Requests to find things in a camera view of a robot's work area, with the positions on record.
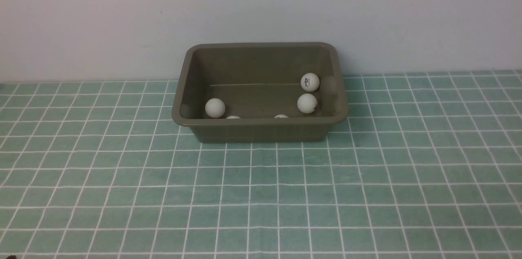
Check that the green checkered tablecloth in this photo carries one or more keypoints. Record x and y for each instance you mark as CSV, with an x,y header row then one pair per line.
x,y
427,166

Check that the olive plastic bin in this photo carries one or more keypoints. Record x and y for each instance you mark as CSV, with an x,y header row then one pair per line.
x,y
258,81

